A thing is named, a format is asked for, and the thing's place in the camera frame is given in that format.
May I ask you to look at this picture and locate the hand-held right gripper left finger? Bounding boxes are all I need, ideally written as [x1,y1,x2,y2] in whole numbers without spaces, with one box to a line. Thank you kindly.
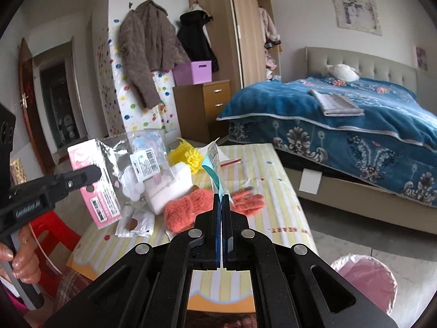
[43,194,222,328]

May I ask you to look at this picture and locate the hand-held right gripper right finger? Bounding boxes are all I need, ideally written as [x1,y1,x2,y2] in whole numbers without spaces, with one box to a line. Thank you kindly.
[223,195,398,328]

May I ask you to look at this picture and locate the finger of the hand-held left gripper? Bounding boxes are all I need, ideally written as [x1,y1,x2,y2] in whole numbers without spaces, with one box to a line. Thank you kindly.
[47,164,102,199]

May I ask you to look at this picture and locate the pink packet box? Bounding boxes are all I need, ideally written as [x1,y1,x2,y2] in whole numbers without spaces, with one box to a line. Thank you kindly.
[67,139,123,230]

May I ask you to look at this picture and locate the teal and white card packet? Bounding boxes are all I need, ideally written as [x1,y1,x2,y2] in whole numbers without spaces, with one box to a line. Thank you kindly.
[200,137,236,209]

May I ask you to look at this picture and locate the white sock with brown patch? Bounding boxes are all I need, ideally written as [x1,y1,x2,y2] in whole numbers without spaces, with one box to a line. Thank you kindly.
[115,208,155,238]

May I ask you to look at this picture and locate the pink bin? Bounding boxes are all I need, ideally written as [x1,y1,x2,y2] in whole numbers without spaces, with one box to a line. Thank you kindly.
[329,253,398,317]

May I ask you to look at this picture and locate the person's left hand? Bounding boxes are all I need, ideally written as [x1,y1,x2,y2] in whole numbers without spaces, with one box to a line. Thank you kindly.
[0,227,42,285]

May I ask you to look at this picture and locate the orange knitted glove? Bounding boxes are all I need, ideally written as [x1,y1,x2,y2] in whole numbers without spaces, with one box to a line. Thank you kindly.
[164,187,265,233]

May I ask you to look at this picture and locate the woven bamboo basket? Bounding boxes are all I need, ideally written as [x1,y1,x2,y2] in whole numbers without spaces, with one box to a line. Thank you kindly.
[10,157,28,185]

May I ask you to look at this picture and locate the red plastic stool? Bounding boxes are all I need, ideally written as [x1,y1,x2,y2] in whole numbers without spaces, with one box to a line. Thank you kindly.
[29,210,82,298]

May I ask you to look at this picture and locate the white toilet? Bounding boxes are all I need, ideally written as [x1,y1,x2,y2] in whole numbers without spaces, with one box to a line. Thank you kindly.
[62,114,77,140]

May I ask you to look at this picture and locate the table with striped tablecloth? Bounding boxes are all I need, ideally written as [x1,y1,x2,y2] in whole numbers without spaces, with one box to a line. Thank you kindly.
[66,143,320,315]

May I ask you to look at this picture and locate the white foam block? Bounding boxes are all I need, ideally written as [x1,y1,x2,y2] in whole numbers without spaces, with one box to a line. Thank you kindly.
[145,162,195,214]

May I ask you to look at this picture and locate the yellow pom-pom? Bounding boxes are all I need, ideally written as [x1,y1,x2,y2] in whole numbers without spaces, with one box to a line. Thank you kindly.
[167,137,205,175]

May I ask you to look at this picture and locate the clear labelled plastic bag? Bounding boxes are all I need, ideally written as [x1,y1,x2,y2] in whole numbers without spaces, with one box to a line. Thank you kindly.
[102,130,171,209]

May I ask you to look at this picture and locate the dark wooden door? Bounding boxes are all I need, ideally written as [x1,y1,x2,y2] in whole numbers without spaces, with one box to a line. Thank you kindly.
[17,37,53,175]

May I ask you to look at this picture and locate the polka dot covered wardrobe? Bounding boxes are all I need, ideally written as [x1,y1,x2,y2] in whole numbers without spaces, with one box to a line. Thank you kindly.
[92,10,181,137]

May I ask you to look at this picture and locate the white paper sheet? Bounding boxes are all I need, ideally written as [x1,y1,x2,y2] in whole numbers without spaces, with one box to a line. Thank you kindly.
[299,169,322,195]

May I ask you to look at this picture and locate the plaid patterned cloth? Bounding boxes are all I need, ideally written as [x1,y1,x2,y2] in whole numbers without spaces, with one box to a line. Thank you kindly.
[51,266,94,318]

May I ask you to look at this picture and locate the wooden drawer cabinet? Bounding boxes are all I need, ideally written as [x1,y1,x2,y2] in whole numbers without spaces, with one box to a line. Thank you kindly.
[172,80,232,144]

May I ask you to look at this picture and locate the purple plastic basket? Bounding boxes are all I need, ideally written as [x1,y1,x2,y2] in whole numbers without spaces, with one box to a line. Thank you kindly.
[173,60,213,86]

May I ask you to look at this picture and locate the brown quilted coat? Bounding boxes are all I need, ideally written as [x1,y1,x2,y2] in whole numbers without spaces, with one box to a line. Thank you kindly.
[118,0,190,109]

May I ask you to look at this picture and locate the grey folded cloth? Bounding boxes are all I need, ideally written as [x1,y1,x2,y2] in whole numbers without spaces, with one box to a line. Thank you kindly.
[310,89,365,117]

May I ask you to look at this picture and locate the black coat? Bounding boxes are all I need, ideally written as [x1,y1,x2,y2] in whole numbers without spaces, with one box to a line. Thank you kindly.
[176,10,219,73]

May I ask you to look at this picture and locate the wooden wardrobe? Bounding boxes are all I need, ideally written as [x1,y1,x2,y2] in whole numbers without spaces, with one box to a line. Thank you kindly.
[188,0,283,91]

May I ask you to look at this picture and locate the blue floral blanket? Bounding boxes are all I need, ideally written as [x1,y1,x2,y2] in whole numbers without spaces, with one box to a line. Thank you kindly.
[217,75,437,209]

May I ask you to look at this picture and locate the white pillow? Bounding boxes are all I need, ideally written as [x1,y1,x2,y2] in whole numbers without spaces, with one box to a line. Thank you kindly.
[324,63,361,83]

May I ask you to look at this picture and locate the pink hanging clothes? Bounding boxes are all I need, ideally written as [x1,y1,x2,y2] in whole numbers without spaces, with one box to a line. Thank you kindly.
[258,7,282,50]

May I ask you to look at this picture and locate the beige upholstered bed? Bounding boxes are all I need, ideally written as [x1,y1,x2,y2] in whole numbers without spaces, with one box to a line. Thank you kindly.
[275,46,437,236]

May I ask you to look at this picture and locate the large framed wall poster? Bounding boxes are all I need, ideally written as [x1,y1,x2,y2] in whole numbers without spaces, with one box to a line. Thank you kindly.
[330,0,381,37]

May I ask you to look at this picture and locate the small wall picture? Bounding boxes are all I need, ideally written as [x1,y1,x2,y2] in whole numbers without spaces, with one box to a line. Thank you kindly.
[414,45,428,71]

